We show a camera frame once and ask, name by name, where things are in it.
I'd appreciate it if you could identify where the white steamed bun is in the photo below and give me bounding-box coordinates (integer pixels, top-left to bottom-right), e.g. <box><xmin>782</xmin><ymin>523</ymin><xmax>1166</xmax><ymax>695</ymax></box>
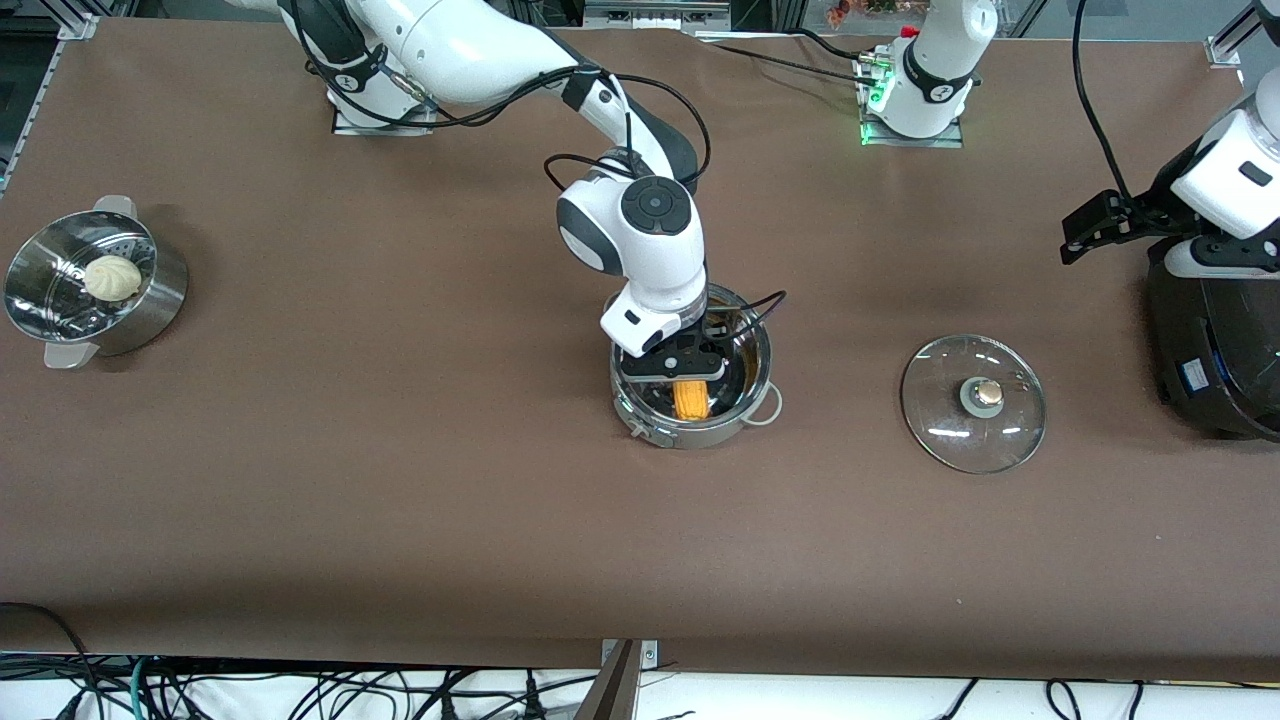
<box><xmin>82</xmin><ymin>255</ymin><xmax>143</xmax><ymax>303</ymax></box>

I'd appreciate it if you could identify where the steel steamer pot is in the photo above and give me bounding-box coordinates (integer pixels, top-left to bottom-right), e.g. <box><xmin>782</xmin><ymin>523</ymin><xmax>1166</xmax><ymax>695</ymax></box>
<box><xmin>5</xmin><ymin>195</ymin><xmax>189</xmax><ymax>369</ymax></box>

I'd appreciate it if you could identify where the brown table cover sheet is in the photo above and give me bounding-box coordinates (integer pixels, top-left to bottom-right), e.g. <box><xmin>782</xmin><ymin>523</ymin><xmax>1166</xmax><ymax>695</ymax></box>
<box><xmin>0</xmin><ymin>18</ymin><xmax>1280</xmax><ymax>683</ymax></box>

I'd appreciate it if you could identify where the glass pot lid with knob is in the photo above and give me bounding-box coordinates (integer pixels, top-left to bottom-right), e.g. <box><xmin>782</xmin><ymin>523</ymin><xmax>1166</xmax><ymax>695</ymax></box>
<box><xmin>900</xmin><ymin>334</ymin><xmax>1048</xmax><ymax>476</ymax></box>

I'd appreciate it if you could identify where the short black table cable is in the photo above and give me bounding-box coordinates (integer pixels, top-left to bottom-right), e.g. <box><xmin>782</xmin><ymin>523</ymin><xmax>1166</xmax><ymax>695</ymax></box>
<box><xmin>790</xmin><ymin>27</ymin><xmax>869</xmax><ymax>63</ymax></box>

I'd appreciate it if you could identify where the silver background frame bar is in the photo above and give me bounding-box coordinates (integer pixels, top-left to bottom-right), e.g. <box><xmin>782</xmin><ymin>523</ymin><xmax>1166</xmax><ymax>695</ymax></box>
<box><xmin>583</xmin><ymin>0</ymin><xmax>733</xmax><ymax>31</ymax></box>

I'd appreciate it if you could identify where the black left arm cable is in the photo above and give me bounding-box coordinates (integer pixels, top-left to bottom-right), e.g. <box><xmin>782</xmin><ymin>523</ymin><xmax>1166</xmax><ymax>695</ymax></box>
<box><xmin>1070</xmin><ymin>0</ymin><xmax>1136</xmax><ymax>201</ymax></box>

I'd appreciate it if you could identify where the long black table cable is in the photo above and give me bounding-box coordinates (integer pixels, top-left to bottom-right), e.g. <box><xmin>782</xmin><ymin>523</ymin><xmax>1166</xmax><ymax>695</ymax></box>
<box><xmin>695</xmin><ymin>38</ymin><xmax>881</xmax><ymax>89</ymax></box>

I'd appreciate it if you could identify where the black rice cooker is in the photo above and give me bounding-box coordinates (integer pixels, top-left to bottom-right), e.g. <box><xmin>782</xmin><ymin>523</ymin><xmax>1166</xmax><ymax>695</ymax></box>
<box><xmin>1147</xmin><ymin>240</ymin><xmax>1280</xmax><ymax>443</ymax></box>

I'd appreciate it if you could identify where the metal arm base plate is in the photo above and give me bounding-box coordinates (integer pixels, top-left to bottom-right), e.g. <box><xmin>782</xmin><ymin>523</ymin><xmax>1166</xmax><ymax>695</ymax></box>
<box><xmin>858</xmin><ymin>50</ymin><xmax>966</xmax><ymax>149</ymax></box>
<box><xmin>332</xmin><ymin>100</ymin><xmax>441</xmax><ymax>136</ymax></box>

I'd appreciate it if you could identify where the dark grey metal post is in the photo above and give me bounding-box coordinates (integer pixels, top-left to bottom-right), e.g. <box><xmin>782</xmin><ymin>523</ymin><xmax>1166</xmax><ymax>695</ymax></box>
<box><xmin>575</xmin><ymin>640</ymin><xmax>643</xmax><ymax>720</ymax></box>

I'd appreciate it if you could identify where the aluminium table edge profile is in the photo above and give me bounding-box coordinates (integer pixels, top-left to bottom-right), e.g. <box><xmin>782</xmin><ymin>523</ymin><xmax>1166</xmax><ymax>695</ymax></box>
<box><xmin>0</xmin><ymin>12</ymin><xmax>101</xmax><ymax>193</ymax></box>

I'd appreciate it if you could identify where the grey steel cooking pot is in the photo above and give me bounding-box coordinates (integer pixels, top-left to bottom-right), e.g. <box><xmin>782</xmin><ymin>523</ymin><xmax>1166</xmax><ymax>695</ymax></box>
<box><xmin>610</xmin><ymin>285</ymin><xmax>783</xmax><ymax>451</ymax></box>

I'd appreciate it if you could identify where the aluminium frame profile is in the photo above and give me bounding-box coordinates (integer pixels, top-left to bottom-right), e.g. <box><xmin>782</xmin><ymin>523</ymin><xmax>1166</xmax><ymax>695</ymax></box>
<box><xmin>1207</xmin><ymin>0</ymin><xmax>1280</xmax><ymax>69</ymax></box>

